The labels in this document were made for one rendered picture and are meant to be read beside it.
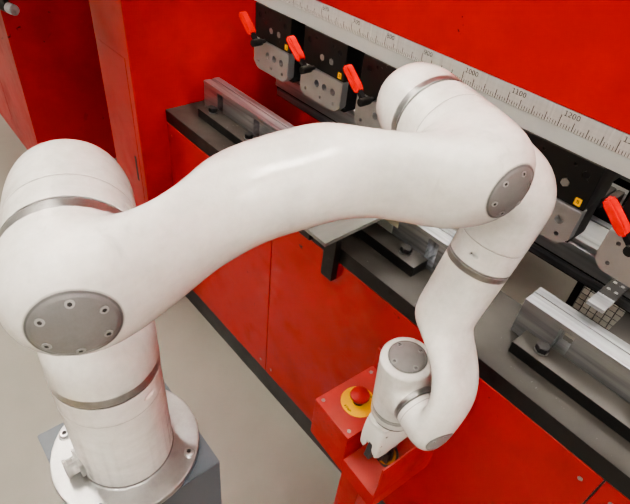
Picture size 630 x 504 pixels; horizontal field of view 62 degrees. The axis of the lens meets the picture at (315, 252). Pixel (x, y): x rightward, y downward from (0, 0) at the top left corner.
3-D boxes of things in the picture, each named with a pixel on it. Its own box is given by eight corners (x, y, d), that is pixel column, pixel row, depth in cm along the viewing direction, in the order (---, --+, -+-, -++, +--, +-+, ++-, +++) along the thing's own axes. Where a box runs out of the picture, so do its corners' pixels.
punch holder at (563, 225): (493, 207, 102) (523, 130, 91) (517, 194, 107) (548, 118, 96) (563, 248, 94) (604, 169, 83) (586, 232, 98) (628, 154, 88)
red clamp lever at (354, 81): (343, 64, 113) (363, 104, 113) (357, 60, 115) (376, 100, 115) (339, 68, 114) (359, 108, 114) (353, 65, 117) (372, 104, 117)
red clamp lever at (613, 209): (609, 198, 80) (636, 256, 80) (620, 190, 83) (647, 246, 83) (597, 202, 82) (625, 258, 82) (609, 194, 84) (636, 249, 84)
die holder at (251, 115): (204, 107, 179) (203, 79, 172) (219, 103, 182) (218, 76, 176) (296, 174, 151) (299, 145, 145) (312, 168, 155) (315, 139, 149)
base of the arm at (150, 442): (85, 554, 61) (47, 478, 49) (31, 434, 72) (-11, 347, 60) (225, 462, 71) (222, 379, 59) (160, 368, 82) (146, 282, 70)
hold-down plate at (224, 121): (198, 116, 173) (197, 108, 171) (212, 112, 176) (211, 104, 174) (250, 156, 157) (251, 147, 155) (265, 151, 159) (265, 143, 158)
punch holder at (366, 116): (352, 123, 124) (362, 53, 113) (377, 115, 128) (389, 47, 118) (399, 151, 115) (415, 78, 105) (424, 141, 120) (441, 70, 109)
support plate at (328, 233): (272, 205, 119) (272, 201, 118) (355, 171, 133) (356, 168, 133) (324, 247, 109) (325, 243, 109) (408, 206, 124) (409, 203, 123)
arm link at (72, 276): (34, 270, 54) (28, 400, 43) (-27, 176, 46) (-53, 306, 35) (460, 149, 64) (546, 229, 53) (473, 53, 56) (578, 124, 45)
